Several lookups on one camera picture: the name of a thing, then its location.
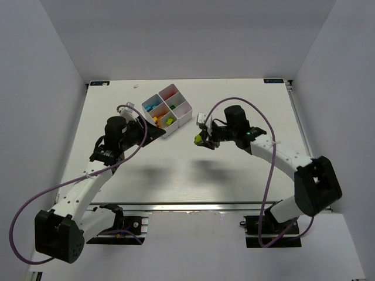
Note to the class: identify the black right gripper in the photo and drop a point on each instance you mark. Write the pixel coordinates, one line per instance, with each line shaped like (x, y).
(212, 136)

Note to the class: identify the blue label right corner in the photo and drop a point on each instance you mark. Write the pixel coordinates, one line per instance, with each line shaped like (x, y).
(273, 81)

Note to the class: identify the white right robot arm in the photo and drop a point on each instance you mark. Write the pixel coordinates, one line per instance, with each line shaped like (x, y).
(316, 186)

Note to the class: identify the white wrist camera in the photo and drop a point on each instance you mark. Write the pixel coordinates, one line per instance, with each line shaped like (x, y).
(204, 122)
(126, 111)

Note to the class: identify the blue label left corner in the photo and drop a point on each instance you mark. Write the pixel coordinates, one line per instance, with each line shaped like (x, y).
(99, 83)

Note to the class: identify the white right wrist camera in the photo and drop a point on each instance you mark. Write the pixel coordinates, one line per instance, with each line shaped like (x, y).
(204, 122)

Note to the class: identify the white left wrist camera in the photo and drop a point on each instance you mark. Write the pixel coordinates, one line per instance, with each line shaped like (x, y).
(126, 111)

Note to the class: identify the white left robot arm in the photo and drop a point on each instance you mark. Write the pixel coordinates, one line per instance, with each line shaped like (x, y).
(62, 231)

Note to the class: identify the white four-compartment container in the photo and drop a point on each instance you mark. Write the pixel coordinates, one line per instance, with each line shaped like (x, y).
(180, 115)

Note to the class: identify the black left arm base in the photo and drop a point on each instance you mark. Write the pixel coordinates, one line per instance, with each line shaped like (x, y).
(127, 228)

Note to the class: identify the blue label corner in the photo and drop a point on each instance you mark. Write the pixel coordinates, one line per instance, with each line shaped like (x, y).
(273, 81)
(99, 83)

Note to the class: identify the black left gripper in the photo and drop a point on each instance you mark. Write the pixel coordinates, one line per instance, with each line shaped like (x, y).
(145, 130)

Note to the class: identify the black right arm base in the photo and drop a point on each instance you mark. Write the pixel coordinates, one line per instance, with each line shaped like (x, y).
(270, 232)

